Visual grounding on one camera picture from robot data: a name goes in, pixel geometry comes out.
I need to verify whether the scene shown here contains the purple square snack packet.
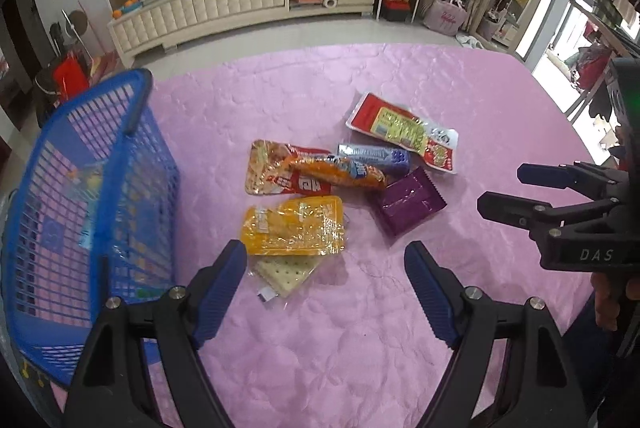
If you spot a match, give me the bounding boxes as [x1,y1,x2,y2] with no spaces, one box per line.
[367,168,447,240]

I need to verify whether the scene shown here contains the purple Doublemint gum tin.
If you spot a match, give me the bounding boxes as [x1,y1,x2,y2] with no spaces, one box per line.
[336,143,411,177]

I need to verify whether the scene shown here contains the blue plastic basket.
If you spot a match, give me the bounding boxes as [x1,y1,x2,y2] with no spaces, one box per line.
[1,68,179,387]

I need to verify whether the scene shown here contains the red shopping bag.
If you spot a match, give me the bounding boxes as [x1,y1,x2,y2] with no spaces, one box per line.
[52,51,89,102]

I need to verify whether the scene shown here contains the oranges on cabinet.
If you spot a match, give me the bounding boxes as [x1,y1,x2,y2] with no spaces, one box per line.
[112,0,144,20]

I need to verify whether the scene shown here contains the red noodle snack bag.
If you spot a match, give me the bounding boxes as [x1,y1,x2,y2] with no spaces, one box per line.
[244,140,331,196]

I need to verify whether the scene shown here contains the orange sausage snack tube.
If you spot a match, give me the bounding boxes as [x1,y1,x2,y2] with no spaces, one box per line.
[282,155,387,191]

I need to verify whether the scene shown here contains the pink tote bag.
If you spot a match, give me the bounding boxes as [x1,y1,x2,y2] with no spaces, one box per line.
[423,0,468,37]

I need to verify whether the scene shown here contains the white TV cabinet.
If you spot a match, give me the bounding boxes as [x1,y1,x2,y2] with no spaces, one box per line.
[108,0,374,67]

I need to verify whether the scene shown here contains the large red snack bag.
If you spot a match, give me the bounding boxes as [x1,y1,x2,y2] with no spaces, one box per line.
[346,92,459,174]

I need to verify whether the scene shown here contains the clear cracker packet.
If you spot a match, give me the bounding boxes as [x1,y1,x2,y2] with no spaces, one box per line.
[250,256,322,304]

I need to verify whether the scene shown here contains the yellow snack packet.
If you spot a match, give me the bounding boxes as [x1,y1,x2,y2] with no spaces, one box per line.
[240,195,345,257]

